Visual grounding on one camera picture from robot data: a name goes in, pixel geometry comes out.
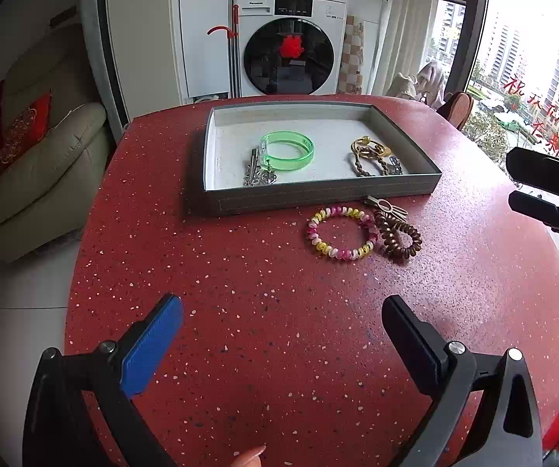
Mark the silver rhinestone hair clip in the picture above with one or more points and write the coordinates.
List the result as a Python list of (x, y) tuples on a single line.
[(250, 168)]

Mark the person's left hand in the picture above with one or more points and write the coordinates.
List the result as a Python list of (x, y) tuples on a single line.
[(249, 458)]

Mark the white cabinet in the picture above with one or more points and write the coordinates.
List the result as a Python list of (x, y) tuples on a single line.
[(153, 34)]

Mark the checkered cloth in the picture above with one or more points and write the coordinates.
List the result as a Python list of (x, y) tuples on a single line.
[(350, 53)]

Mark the white towel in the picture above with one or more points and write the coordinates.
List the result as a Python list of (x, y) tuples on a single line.
[(432, 80)]

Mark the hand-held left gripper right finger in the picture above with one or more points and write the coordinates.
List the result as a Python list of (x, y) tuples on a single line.
[(408, 340)]

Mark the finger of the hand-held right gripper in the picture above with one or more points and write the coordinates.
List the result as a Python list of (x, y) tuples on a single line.
[(542, 168), (542, 210)]

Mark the beige sofa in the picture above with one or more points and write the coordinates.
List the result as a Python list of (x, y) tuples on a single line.
[(41, 180)]

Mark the brown chair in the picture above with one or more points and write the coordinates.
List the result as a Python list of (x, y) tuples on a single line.
[(459, 109)]

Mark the beige cloth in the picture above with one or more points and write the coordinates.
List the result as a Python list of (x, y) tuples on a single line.
[(401, 85)]

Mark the silver rhinestone brooch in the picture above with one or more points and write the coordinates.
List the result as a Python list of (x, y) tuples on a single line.
[(267, 176)]

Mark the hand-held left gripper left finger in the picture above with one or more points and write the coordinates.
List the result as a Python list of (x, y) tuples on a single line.
[(153, 345)]

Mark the silver clip on table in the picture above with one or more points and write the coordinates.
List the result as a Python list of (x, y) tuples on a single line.
[(386, 204)]

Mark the grey jewelry tray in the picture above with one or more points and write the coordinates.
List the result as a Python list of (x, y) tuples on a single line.
[(240, 136)]

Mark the white curtain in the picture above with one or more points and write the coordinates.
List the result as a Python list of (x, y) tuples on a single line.
[(405, 19)]

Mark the white washing machine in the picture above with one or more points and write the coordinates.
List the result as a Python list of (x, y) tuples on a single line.
[(260, 9)]

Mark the green translucent bangle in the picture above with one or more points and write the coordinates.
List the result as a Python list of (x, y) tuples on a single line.
[(308, 153)]

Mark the red embroidered cushion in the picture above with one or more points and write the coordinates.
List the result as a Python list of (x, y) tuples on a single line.
[(24, 129)]

